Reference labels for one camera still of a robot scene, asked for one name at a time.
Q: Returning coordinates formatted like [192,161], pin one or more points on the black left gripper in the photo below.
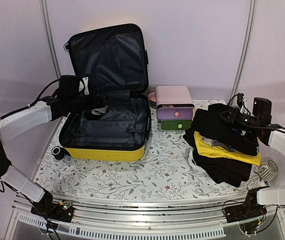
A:
[95,104]

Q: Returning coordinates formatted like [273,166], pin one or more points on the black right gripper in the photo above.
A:
[231,120]

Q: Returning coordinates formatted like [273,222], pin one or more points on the yellow Pikachu suitcase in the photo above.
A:
[117,61]

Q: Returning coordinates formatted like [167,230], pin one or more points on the yellow cloth item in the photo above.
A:
[204,149]

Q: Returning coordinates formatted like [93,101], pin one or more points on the green drawer box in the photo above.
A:
[176,124]

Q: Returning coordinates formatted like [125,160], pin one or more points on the pink purple drawer box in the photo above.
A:
[174,103]

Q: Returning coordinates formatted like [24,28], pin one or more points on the grey fabric pouch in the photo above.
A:
[216,143]

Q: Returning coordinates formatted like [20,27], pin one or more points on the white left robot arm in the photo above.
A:
[21,130]

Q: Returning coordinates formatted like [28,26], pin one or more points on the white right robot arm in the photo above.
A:
[274,194]

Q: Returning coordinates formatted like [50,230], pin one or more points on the floral table mat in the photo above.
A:
[162,174]

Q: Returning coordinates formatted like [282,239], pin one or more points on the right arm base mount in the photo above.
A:
[245,210]

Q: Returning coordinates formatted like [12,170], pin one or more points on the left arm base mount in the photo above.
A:
[62,211]

